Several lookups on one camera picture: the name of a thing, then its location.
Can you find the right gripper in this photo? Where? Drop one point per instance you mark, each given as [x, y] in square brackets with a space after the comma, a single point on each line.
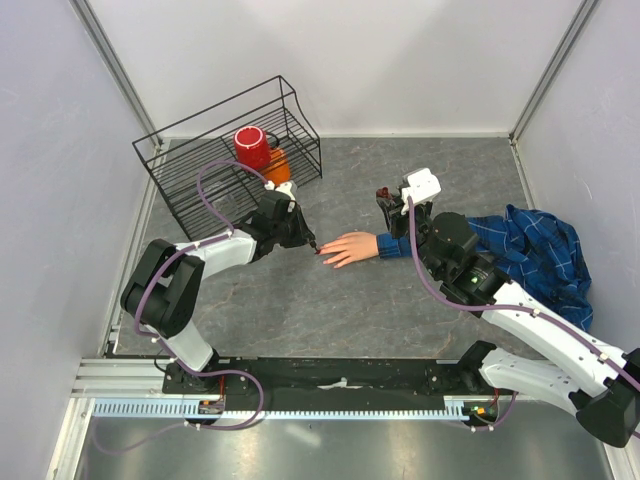
[393, 213]

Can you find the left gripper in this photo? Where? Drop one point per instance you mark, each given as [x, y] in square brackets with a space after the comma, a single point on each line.
[303, 234]

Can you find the red nail polish bottle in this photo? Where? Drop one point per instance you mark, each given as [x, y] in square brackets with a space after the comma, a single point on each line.
[385, 193]

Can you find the black nail polish cap brush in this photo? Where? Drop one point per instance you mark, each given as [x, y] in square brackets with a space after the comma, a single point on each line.
[314, 246]

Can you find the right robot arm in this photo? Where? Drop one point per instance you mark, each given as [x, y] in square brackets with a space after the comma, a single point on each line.
[592, 380]

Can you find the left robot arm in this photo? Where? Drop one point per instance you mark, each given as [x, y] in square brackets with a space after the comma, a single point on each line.
[162, 291]

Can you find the orange cup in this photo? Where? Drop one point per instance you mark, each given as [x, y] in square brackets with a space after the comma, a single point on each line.
[278, 169]

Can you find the mannequin hand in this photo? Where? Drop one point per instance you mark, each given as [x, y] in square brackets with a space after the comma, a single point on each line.
[350, 248]

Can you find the clear glass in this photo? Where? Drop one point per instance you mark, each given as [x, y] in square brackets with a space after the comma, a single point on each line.
[221, 197]

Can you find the red cup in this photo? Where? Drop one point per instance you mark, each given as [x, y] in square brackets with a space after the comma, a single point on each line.
[252, 148]

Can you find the blue plaid shirt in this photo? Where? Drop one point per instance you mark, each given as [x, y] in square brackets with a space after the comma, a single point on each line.
[541, 253]

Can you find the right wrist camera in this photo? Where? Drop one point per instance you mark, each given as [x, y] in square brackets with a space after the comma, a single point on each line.
[420, 185]

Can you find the black wire rack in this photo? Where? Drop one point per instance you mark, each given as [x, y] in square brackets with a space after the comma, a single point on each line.
[199, 149]

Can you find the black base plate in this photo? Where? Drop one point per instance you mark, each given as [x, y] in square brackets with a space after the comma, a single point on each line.
[332, 382]

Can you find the slotted cable duct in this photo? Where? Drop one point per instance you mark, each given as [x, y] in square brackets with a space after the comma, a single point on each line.
[182, 409]

